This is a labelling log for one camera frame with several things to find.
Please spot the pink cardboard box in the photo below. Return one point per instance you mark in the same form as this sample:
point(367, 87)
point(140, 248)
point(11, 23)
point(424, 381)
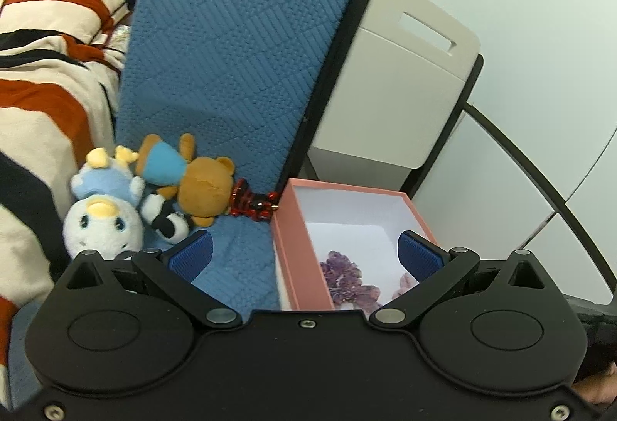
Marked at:
point(296, 247)

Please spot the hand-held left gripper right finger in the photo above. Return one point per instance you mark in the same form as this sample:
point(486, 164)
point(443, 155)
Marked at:
point(418, 258)

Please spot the pink crystal piece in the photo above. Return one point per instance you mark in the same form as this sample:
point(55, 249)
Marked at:
point(406, 282)

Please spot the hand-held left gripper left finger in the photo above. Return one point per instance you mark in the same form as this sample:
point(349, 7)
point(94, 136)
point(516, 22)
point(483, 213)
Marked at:
point(192, 256)

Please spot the small panda plush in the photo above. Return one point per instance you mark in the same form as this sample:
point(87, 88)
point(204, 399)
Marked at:
point(166, 221)

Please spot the blue quilted cushion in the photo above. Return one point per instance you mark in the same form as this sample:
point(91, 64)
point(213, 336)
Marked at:
point(231, 64)

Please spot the orange black striped blanket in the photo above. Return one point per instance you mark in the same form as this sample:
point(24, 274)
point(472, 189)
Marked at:
point(43, 122)

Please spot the brown teddy bear plush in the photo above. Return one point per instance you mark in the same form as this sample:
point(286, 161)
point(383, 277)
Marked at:
point(202, 194)

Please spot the red black beaded accessory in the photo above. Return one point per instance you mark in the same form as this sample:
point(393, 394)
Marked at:
point(248, 204)

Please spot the white penguin plush blue hat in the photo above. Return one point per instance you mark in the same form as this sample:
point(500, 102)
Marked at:
point(103, 218)

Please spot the purple crystal pieces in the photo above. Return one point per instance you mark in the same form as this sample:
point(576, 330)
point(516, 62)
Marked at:
point(349, 281)

